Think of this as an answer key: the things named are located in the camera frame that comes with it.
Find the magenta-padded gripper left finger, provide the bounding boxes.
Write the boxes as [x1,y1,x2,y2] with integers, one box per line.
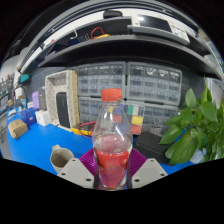
[57,148,100,190]

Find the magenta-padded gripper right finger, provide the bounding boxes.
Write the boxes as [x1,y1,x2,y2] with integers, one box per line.
[128,148,169,190]

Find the clear bottle with red label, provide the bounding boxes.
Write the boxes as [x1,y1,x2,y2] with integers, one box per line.
[92,88,134,191]

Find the beige ceramic mug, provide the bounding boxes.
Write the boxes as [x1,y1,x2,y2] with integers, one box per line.
[49,144,75,174]

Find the black box with white label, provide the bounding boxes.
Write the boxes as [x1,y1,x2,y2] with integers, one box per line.
[134,131,174,166]

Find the yellow multimeter with red leads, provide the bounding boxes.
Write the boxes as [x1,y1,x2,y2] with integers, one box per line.
[71,120,98,140]

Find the green potted plant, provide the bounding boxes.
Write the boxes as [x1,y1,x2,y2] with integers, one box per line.
[158,78,224,165]

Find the clear organizer box, coloured parts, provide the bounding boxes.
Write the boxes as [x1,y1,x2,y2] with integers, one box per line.
[121,103,146,136]

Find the grey small-parts drawer cabinet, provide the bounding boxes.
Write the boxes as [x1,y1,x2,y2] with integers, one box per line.
[78,96,102,124]
[143,103,180,136]
[126,61,183,106]
[77,61,127,98]

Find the small white box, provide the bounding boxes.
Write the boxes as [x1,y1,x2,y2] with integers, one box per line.
[34,109,51,127]

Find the small cardboard box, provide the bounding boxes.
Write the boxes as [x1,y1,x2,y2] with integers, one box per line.
[7,119,29,140]

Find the blue box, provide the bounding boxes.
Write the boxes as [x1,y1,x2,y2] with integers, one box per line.
[18,108,37,127]

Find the beige perforated box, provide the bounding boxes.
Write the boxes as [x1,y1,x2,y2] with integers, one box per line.
[44,69,80,129]

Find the dark grey flat box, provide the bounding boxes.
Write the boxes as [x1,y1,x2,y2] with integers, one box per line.
[37,86,48,112]

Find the purple container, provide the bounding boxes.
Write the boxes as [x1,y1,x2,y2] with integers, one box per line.
[31,90,40,110]

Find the black shelf unit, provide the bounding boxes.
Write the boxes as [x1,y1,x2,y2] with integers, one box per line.
[16,9,223,81]

